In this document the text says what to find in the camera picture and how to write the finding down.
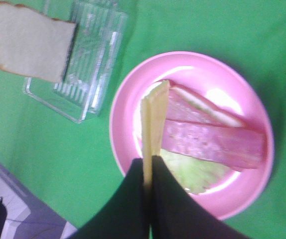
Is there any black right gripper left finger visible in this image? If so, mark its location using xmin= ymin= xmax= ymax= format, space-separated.
xmin=70 ymin=158 xmax=149 ymax=239

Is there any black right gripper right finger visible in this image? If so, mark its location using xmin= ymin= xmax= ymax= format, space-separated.
xmin=151 ymin=156 xmax=247 ymax=239

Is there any green lettuce leaf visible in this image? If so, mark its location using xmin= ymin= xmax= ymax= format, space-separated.
xmin=160 ymin=149 xmax=230 ymax=194

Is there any red bacon strip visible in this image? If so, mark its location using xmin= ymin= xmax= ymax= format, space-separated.
xmin=165 ymin=89 xmax=246 ymax=130
xmin=162 ymin=119 xmax=266 ymax=169

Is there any yellow cheese slice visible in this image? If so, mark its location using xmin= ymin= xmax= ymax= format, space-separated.
xmin=141 ymin=80 xmax=170 ymax=191

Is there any green tablecloth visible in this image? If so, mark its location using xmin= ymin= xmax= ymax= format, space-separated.
xmin=0 ymin=0 xmax=286 ymax=239

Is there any pink round plate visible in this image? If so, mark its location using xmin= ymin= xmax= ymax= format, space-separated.
xmin=110 ymin=51 xmax=274 ymax=220

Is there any clear left plastic tray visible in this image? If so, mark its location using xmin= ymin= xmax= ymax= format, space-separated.
xmin=23 ymin=0 xmax=128 ymax=123

